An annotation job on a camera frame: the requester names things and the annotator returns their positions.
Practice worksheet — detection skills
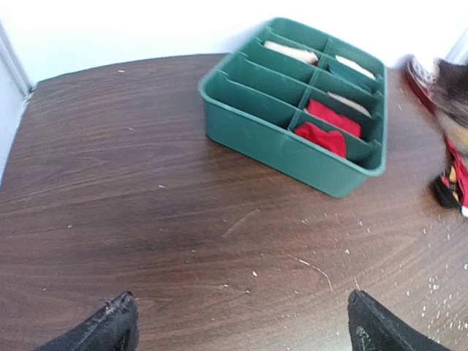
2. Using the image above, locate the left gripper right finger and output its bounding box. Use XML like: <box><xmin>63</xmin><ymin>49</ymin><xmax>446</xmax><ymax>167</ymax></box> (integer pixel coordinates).
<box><xmin>347</xmin><ymin>290</ymin><xmax>449</xmax><ymax>351</ymax></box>

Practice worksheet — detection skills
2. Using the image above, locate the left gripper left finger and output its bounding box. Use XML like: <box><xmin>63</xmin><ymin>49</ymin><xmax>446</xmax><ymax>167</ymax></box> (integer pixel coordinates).
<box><xmin>37</xmin><ymin>291</ymin><xmax>139</xmax><ymax>351</ymax></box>

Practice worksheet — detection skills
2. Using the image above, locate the red snowflake sock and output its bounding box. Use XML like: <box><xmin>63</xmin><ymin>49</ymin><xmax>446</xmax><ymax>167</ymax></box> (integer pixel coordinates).
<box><xmin>294</xmin><ymin>122</ymin><xmax>347</xmax><ymax>158</ymax></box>

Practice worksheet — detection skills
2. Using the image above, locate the green compartment tray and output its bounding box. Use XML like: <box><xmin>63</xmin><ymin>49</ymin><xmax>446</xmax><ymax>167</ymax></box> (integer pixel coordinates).
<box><xmin>198</xmin><ymin>18</ymin><xmax>388</xmax><ymax>198</ymax></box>

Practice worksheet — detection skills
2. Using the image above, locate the brown argyle sock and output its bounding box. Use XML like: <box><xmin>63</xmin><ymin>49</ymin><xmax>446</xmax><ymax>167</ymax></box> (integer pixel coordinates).
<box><xmin>431</xmin><ymin>59</ymin><xmax>467</xmax><ymax>150</ymax></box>

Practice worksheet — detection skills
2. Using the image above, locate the black red argyle sock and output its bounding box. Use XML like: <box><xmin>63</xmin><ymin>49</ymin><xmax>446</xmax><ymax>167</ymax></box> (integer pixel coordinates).
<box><xmin>432</xmin><ymin>163</ymin><xmax>461</xmax><ymax>209</ymax></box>

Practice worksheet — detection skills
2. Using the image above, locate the red sock with white cuff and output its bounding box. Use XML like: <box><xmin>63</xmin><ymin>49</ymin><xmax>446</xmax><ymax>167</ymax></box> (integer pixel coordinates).
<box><xmin>446</xmin><ymin>139</ymin><xmax>467</xmax><ymax>217</ymax></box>

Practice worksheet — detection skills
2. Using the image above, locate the red cloth in tray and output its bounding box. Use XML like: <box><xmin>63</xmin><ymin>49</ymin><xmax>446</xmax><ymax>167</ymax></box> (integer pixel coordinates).
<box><xmin>305</xmin><ymin>99</ymin><xmax>361</xmax><ymax>138</ymax></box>

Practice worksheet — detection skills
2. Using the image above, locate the cream cloth in tray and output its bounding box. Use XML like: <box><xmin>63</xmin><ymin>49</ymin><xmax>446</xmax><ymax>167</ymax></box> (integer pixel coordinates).
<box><xmin>327</xmin><ymin>91</ymin><xmax>371</xmax><ymax>117</ymax></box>

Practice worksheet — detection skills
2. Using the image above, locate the red round plate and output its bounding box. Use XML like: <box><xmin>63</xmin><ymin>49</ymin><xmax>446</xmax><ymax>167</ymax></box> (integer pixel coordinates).
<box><xmin>405</xmin><ymin>56</ymin><xmax>435</xmax><ymax>114</ymax></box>

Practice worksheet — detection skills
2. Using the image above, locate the white patterned bowl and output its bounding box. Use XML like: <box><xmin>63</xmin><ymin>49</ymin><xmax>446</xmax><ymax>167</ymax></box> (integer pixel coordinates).
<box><xmin>410</xmin><ymin>56</ymin><xmax>434</xmax><ymax>84</ymax></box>

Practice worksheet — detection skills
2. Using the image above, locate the teal cloth in tray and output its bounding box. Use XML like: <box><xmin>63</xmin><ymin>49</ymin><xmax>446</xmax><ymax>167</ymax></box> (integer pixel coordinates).
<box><xmin>328</xmin><ymin>64</ymin><xmax>371</xmax><ymax>91</ymax></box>

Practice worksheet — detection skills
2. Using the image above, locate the white cloth in tray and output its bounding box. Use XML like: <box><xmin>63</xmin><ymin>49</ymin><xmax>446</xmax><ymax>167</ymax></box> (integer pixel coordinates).
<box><xmin>335</xmin><ymin>55</ymin><xmax>376</xmax><ymax>80</ymax></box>

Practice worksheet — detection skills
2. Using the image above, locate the beige cloth in tray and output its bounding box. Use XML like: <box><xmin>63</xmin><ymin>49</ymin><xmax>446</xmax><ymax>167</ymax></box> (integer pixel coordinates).
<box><xmin>264</xmin><ymin>41</ymin><xmax>319</xmax><ymax>64</ymax></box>

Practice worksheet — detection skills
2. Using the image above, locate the right aluminium post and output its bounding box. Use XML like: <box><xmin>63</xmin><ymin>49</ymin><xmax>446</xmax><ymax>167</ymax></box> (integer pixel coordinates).
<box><xmin>445</xmin><ymin>31</ymin><xmax>467</xmax><ymax>64</ymax></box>

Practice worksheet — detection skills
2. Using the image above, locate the aluminium post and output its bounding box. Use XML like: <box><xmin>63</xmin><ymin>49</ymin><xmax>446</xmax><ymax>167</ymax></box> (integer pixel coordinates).
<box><xmin>445</xmin><ymin>31</ymin><xmax>467</xmax><ymax>64</ymax></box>
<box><xmin>1</xmin><ymin>24</ymin><xmax>34</xmax><ymax>99</ymax></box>

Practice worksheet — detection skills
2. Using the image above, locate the left aluminium post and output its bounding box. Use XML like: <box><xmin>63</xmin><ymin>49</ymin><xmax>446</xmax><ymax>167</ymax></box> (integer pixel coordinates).
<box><xmin>1</xmin><ymin>24</ymin><xmax>34</xmax><ymax>99</ymax></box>

